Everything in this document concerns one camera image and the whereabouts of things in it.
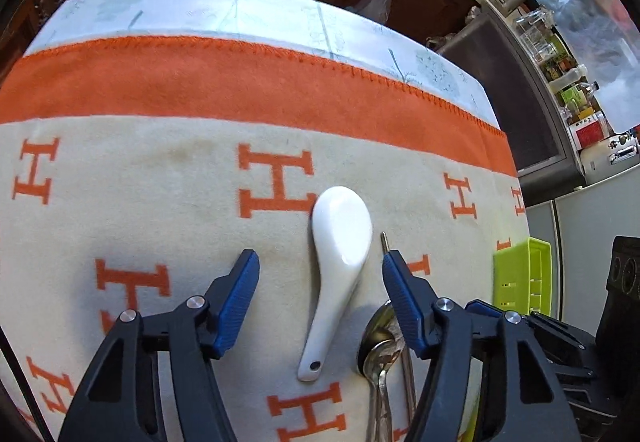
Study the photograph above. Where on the thin metal chopstick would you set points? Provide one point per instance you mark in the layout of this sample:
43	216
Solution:
384	242

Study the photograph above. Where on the white appliance with print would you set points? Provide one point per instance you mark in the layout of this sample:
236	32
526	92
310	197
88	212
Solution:
607	154

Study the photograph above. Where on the clear plastic bag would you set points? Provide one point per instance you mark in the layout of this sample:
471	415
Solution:
375	1

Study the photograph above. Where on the kitchen countertop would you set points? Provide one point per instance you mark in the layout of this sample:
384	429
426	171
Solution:
510	29

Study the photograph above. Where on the white ceramic spoon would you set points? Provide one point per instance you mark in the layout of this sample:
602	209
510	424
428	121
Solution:
342	232

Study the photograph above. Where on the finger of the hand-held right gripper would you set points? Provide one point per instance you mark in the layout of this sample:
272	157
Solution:
482	307

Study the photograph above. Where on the green plastic tray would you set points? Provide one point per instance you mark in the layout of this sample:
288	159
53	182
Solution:
520	262

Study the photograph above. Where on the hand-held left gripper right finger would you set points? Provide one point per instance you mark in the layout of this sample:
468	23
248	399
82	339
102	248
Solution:
405	302

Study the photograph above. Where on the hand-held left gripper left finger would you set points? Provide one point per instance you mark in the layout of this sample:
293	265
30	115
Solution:
240	292

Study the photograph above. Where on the white floral tablecloth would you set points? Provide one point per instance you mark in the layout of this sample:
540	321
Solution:
200	6

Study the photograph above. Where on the clear glass jar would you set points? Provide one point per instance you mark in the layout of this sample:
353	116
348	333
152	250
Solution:
534	34

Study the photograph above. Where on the cream and orange printed blanket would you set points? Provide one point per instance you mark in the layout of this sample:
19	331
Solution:
150	182

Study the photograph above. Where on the metal spoon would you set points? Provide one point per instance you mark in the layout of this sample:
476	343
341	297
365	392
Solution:
382	362
375	327

